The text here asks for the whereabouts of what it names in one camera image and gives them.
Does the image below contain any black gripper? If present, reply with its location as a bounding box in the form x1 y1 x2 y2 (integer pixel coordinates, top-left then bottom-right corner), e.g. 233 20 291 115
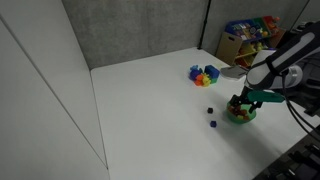
229 85 264 114

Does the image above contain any green plastic bowl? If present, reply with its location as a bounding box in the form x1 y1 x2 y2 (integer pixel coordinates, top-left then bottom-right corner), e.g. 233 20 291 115
226 101 258 125

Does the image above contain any yellow toy piece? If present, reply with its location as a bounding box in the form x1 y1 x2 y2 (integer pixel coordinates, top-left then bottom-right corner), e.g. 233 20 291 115
201 74 213 88

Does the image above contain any orange toy piece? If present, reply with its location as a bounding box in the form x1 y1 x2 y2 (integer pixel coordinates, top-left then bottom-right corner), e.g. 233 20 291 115
194 73 205 87

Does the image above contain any purple toy piece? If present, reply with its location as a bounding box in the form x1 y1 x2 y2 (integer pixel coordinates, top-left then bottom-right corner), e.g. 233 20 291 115
189 70 202 82

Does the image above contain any cardboard box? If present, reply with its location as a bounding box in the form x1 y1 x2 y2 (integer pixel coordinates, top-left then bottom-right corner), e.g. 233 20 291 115
215 31 244 67

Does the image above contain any toy storage shelf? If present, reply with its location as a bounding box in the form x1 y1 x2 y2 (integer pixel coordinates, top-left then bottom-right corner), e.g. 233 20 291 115
224 15 288 69

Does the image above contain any black base platform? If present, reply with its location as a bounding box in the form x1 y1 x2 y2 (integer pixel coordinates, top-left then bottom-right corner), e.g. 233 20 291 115
253 132 320 180

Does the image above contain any black stand pole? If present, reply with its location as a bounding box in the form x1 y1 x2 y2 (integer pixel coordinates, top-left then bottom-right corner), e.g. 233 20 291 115
196 0 212 51

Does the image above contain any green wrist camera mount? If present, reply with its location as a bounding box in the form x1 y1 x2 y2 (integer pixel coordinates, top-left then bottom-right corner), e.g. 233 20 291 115
247 90 286 104

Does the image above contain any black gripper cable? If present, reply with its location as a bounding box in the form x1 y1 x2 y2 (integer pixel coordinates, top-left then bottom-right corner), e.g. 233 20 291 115
281 71 320 135

